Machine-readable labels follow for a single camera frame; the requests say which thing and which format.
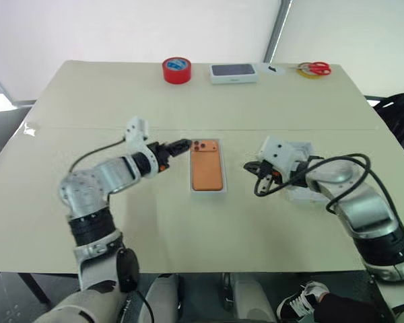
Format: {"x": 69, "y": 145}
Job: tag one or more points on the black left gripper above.
{"x": 163, "y": 153}

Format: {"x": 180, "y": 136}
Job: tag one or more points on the orange smartphone in tray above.
{"x": 225, "y": 168}

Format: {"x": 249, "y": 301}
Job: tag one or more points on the crumpled clear tape piece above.
{"x": 31, "y": 129}

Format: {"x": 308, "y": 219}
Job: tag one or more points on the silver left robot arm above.
{"x": 87, "y": 181}

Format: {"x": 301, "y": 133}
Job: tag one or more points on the orange smartphone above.
{"x": 206, "y": 168}
{"x": 225, "y": 168}

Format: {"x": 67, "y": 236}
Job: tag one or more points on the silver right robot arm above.
{"x": 357, "y": 202}

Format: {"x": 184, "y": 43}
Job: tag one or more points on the black bag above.
{"x": 400, "y": 114}

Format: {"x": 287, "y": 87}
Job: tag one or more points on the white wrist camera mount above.
{"x": 136, "y": 134}
{"x": 279, "y": 153}

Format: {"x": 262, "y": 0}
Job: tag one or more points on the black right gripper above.
{"x": 267, "y": 170}

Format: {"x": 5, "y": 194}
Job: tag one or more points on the yellow tape roll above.
{"x": 307, "y": 75}

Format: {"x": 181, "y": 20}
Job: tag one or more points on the red tape roll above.
{"x": 175, "y": 78}

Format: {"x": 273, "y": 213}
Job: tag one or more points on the black and white sneaker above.
{"x": 296, "y": 303}

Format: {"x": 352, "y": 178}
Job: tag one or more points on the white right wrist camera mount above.
{"x": 279, "y": 153}

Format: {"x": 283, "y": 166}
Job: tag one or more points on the small black clip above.
{"x": 272, "y": 69}

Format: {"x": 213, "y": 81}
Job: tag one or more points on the person's leg in black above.
{"x": 346, "y": 307}

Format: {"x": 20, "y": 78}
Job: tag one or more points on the white box with dark print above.
{"x": 234, "y": 80}

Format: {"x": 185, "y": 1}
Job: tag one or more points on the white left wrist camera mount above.
{"x": 136, "y": 134}

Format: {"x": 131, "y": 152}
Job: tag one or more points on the grey metal pole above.
{"x": 276, "y": 30}

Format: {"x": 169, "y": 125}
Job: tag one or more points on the grey rounded robot leg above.
{"x": 249, "y": 299}
{"x": 161, "y": 299}

